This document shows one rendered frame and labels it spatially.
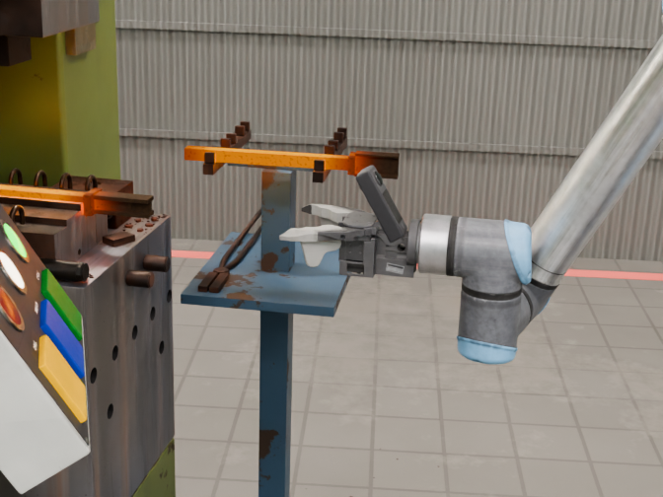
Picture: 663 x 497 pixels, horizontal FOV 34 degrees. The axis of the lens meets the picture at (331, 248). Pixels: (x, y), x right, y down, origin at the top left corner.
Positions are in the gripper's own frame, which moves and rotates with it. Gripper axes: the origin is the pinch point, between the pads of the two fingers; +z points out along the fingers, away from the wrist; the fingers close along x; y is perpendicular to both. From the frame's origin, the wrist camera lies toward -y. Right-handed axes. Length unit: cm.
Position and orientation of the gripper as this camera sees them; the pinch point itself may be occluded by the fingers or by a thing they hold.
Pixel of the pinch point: (289, 218)
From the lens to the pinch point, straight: 164.7
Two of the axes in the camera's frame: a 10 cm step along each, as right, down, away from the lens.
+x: 2.0, -3.1, 9.3
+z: -9.8, -0.9, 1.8
